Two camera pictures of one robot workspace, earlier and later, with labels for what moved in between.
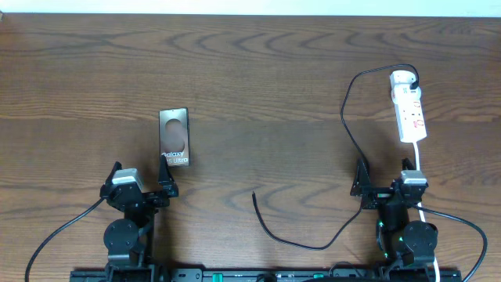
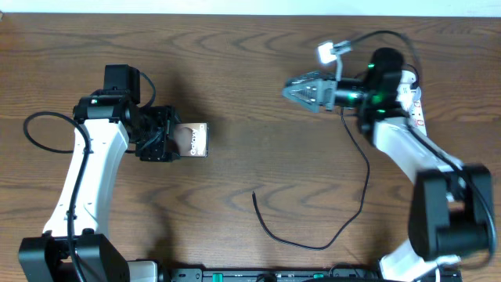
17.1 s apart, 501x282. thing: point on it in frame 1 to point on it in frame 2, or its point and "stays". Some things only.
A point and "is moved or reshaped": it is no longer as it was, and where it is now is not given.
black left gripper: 145,197 to 163,133
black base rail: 265,275 stays
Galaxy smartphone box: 174,139 is moved or reshaped
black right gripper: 362,187 to 320,91
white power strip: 409,106 stays
